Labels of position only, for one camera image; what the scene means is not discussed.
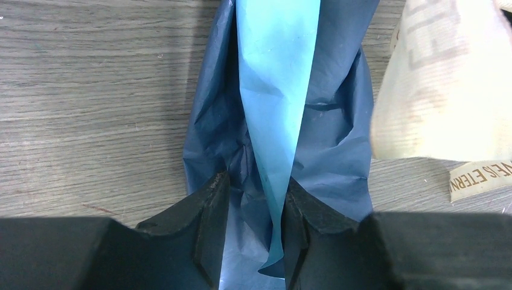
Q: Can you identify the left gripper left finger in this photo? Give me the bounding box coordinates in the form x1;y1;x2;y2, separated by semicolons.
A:
1;172;230;289

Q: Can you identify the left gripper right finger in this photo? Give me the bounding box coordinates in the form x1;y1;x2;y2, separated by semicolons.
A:
282;180;511;289

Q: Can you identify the beige ribbon bow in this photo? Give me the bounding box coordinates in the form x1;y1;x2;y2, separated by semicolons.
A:
370;1;511;201

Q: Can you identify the blue paper flower bouquet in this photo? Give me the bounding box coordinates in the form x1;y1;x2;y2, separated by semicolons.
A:
183;1;378;289

